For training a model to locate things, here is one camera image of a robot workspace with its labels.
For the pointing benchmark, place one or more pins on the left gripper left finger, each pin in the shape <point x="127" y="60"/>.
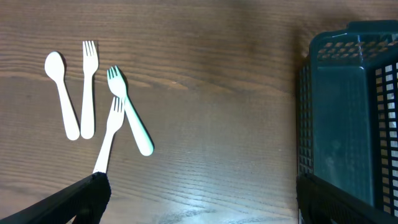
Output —
<point x="82" y="202"/>

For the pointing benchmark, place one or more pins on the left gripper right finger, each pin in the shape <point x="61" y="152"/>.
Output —
<point x="319" y="202"/>

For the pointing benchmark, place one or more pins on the dark green plastic basket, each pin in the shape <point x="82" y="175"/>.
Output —
<point x="347" y="111"/>

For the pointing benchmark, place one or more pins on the white fork straight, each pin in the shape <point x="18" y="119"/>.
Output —
<point x="90" y="66"/>

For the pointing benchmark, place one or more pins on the white spoon on left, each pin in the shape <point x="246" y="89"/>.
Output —
<point x="55" y="69"/>

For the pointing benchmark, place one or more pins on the white fork thin handle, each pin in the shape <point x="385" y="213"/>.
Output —
<point x="114" y="123"/>

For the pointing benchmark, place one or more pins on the white fork thick handle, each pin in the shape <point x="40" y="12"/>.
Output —
<point x="118" y="87"/>

